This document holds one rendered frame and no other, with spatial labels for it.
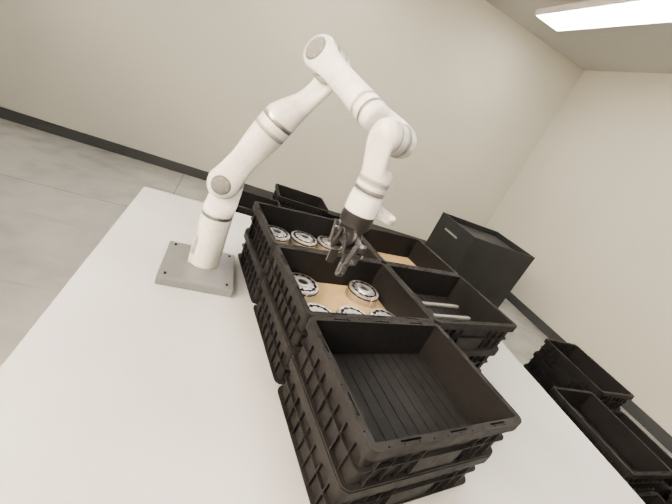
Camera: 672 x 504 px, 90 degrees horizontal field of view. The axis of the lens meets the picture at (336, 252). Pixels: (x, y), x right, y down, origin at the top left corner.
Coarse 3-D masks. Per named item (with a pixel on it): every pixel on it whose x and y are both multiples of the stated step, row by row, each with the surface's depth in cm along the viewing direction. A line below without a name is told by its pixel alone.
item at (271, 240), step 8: (256, 208) 113; (280, 208) 121; (288, 208) 124; (256, 216) 112; (264, 216) 109; (312, 216) 128; (320, 216) 131; (264, 224) 104; (264, 232) 103; (272, 232) 101; (272, 240) 96; (272, 248) 96; (304, 248) 100; (312, 248) 102; (368, 248) 121; (376, 256) 117
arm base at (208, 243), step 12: (204, 216) 99; (204, 228) 100; (216, 228) 100; (228, 228) 104; (204, 240) 102; (216, 240) 102; (192, 252) 104; (204, 252) 103; (216, 252) 105; (204, 264) 105; (216, 264) 108
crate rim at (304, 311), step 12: (276, 252) 92; (312, 252) 100; (324, 252) 103; (384, 264) 114; (288, 276) 83; (288, 288) 82; (300, 300) 75; (300, 312) 74; (312, 312) 73; (324, 312) 75
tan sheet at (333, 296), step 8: (320, 288) 104; (328, 288) 106; (336, 288) 108; (344, 288) 110; (320, 296) 100; (328, 296) 101; (336, 296) 103; (344, 296) 105; (320, 304) 96; (328, 304) 98; (336, 304) 99; (344, 304) 101; (352, 304) 103; (376, 304) 109; (368, 312) 102
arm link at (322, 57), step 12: (324, 36) 80; (312, 48) 80; (324, 48) 78; (336, 48) 78; (312, 60) 80; (324, 60) 78; (336, 60) 76; (312, 72) 83; (324, 72) 78; (336, 72) 76; (348, 72) 75; (336, 84) 76; (348, 84) 74; (360, 84) 74; (348, 96) 74; (360, 96) 72; (372, 96) 71; (348, 108) 75
